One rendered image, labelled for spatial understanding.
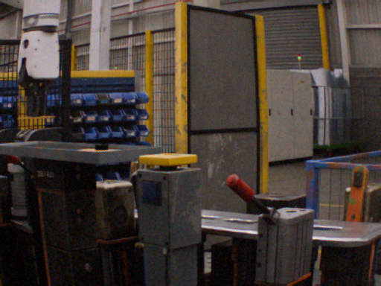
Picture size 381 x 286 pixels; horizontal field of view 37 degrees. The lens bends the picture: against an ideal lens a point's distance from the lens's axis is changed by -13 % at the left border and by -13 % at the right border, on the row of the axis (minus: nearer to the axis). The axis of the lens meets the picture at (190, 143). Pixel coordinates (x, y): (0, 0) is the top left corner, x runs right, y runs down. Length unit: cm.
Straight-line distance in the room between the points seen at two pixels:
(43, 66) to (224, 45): 362
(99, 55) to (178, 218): 557
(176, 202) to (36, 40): 46
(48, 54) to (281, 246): 58
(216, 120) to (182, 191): 377
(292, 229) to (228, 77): 383
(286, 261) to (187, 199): 19
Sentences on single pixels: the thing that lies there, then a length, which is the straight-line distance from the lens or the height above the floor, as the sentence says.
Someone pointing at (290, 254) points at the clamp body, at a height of 100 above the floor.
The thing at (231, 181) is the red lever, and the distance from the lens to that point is 87.
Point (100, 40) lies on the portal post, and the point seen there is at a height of 195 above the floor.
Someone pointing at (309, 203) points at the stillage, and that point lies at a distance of 326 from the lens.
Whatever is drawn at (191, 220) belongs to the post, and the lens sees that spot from 92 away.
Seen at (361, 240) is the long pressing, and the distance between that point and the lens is 105.
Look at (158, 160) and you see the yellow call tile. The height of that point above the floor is 116.
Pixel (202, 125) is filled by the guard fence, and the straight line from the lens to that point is 455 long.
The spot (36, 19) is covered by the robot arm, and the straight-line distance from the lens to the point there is 119.
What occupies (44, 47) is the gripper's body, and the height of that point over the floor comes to 136.
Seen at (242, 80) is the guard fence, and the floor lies 143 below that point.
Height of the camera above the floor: 123
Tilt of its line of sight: 3 degrees down
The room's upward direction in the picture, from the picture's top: 1 degrees counter-clockwise
